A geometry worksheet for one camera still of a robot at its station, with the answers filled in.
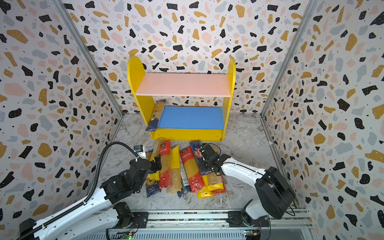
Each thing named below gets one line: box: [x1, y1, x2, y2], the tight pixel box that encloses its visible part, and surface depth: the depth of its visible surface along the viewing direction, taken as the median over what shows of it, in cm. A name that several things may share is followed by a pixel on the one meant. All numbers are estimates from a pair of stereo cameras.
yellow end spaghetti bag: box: [197, 175, 214, 199], surface depth 82 cm
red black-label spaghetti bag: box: [159, 139, 171, 190], surface depth 87 cm
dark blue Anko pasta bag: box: [145, 99, 166, 132], surface depth 99 cm
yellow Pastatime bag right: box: [207, 172, 226, 195], surface depth 83 cm
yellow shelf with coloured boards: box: [127, 56, 236, 142], surface depth 101 cm
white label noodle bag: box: [177, 153, 192, 199], surface depth 85 cm
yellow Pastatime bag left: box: [149, 139, 161, 162], surface depth 98 cm
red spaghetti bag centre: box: [179, 146, 206, 193], surface depth 89 cm
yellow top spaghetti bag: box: [166, 145, 182, 194], surface depth 87 cm
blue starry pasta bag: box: [146, 171, 161, 198], surface depth 83 cm
